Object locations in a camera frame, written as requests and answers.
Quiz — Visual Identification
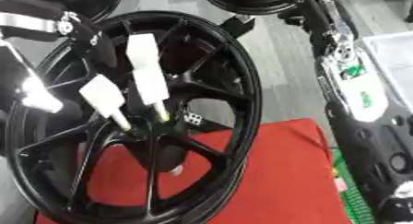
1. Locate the black spoked wheel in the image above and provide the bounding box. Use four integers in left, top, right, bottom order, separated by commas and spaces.
3, 9, 265, 224

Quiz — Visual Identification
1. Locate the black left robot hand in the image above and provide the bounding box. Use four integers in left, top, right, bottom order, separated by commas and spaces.
65, 13, 122, 71

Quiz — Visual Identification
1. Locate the black wheel stand bracket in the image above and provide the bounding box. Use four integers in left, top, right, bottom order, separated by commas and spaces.
218, 14, 258, 39

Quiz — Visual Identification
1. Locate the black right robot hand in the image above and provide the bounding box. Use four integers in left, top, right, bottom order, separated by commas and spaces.
276, 0, 331, 29

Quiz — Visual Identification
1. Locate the black round wheel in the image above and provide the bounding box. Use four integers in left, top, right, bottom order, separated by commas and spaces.
63, 0, 126, 23
196, 0, 303, 17

